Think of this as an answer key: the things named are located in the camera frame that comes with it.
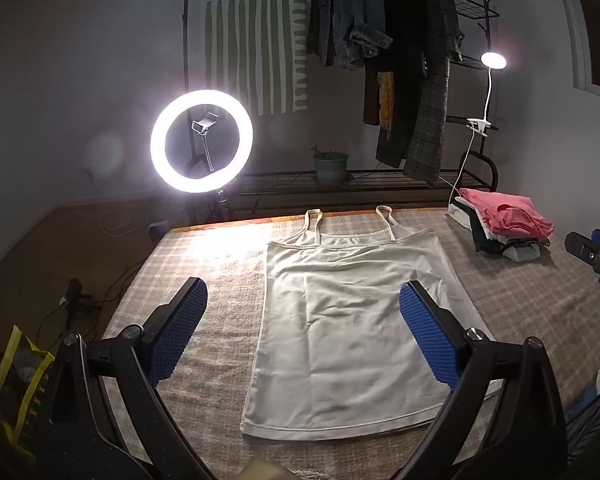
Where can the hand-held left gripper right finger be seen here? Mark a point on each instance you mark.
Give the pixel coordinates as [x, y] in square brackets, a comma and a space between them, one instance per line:
[425, 330]

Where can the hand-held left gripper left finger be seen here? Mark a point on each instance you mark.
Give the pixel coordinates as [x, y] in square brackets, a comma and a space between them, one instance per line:
[180, 330]

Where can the white camisole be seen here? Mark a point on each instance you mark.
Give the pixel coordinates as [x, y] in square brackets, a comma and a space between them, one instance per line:
[340, 335]

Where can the black metal clothes rack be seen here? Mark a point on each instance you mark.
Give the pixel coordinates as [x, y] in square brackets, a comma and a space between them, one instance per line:
[280, 178]

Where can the grey folded garment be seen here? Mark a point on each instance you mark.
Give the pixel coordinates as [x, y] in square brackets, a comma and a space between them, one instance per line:
[522, 252]

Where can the pink folded garment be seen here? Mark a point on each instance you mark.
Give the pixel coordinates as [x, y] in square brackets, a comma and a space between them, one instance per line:
[510, 215]

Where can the dark green folded garment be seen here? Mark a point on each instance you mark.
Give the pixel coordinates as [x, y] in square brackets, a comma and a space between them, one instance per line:
[482, 242]

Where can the small black device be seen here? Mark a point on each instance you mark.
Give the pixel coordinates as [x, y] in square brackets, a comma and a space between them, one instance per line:
[75, 300]

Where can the white folded garment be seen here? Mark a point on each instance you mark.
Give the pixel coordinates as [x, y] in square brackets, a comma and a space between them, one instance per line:
[462, 215]

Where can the black light tripod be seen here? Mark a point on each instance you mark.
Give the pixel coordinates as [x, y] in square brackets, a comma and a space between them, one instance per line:
[221, 200]

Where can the person's dark clothing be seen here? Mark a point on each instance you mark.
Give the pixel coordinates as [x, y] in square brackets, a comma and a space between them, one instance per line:
[595, 440]

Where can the yellow trimmed bag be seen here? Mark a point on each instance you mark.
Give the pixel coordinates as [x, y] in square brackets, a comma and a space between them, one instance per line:
[17, 375]

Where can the potted plant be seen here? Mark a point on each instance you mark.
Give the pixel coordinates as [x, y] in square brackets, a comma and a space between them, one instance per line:
[330, 170]

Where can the plaid grey coat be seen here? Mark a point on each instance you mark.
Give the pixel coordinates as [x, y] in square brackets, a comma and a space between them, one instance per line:
[430, 110]

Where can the phone holder clamp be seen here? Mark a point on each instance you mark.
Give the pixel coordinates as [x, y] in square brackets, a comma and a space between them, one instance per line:
[203, 122]

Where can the white clip lamp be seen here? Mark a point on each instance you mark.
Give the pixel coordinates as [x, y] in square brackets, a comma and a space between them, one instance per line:
[492, 60]

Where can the yellow hanging garment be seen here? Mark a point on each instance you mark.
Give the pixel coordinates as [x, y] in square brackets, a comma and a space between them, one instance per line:
[386, 95]

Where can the denim jacket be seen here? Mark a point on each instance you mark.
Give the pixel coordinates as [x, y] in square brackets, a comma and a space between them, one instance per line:
[355, 15]

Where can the window frame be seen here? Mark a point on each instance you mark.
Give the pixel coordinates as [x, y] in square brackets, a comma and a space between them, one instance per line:
[580, 60]

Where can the green striped wall hanging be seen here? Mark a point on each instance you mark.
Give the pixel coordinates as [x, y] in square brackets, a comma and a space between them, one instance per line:
[250, 35]

